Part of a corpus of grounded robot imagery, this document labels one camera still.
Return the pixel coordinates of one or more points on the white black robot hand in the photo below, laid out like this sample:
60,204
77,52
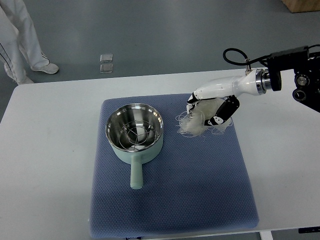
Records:
255,83

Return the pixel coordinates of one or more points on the white vermicelli nest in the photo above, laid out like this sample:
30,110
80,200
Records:
193,124

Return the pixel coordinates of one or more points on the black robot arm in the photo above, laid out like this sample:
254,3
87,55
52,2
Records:
306,67

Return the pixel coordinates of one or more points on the mint green steel pot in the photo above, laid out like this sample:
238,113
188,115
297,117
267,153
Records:
128,113

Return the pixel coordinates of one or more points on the blue textured mat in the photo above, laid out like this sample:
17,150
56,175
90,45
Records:
194,184

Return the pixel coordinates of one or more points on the lower clear floor tile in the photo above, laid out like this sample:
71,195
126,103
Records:
106,68

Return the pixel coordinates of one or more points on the clear floor tile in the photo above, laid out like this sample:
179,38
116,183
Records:
106,57
106,68

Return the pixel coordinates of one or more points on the upper clear floor tile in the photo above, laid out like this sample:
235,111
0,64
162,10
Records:
106,57

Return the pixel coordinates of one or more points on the white table leg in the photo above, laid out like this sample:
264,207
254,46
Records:
266,235

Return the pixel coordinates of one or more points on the person in white clothes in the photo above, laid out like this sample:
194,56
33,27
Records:
18,38

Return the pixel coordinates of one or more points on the wire steaming rack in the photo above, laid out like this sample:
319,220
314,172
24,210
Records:
136,136

